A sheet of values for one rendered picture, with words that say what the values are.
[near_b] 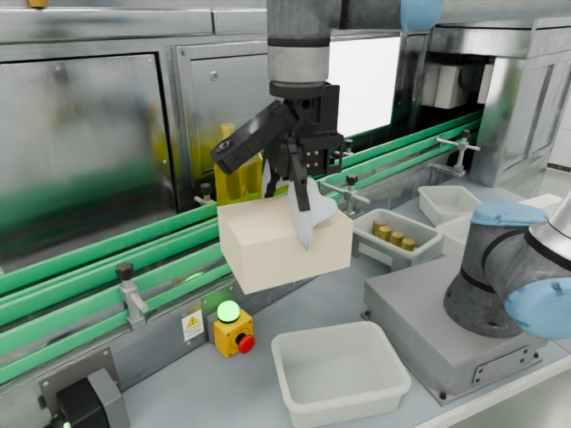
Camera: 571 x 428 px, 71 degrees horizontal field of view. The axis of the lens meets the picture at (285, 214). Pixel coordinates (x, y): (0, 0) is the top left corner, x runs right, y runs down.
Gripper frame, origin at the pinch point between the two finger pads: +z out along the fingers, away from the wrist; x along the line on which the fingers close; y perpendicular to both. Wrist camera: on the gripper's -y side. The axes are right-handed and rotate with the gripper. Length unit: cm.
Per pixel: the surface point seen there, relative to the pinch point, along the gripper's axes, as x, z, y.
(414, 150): 61, 16, 78
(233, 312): 14.8, 26.1, -4.3
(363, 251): 32, 32, 39
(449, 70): 90, -6, 116
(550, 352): -13, 36, 56
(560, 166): 179, 102, 368
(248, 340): 10.7, 30.5, -2.7
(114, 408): 4.0, 29.2, -27.7
